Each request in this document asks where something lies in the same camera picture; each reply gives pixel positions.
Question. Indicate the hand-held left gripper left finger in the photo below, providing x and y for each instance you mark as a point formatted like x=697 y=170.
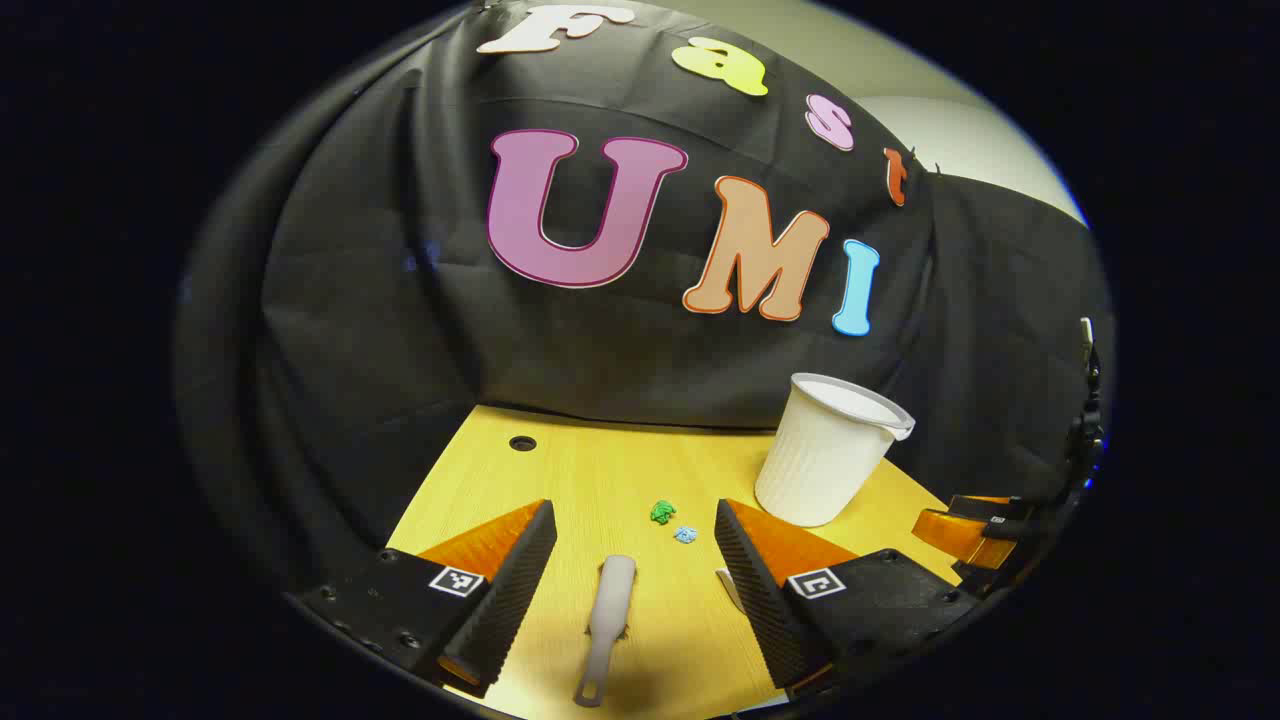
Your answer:
x=510 y=590

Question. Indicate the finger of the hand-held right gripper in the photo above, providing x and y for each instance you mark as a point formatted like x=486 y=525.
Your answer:
x=990 y=505
x=955 y=538

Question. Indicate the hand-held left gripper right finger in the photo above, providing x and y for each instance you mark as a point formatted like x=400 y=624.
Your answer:
x=755 y=590

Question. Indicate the grey plastic dustpan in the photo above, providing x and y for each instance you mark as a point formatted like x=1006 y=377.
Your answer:
x=730 y=587

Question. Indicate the blue paper ball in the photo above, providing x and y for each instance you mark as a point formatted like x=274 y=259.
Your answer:
x=685 y=535

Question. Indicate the small grey broom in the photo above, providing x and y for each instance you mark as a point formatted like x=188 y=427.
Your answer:
x=612 y=600

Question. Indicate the green paper ball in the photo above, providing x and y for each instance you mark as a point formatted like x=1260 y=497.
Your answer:
x=662 y=513

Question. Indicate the white ribbed garbage bin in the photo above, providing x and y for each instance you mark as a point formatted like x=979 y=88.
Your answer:
x=820 y=470

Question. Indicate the black backdrop cloth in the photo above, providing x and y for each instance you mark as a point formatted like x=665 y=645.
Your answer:
x=380 y=300

